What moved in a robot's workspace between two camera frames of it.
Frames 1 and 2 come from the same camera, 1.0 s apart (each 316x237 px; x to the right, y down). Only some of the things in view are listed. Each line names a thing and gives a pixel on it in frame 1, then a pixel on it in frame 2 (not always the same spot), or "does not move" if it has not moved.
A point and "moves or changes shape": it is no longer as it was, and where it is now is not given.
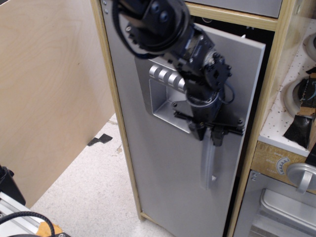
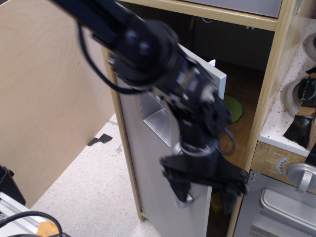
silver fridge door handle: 209,159 moves or changes shape
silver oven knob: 303,176 does not move
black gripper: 206,103 → 211,169
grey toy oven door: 272,208 does not move
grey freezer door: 267,8 does not move
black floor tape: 103,138 does not move
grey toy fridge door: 188,187 moves or changes shape
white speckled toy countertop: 286,106 does not move
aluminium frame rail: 26,224 does not move
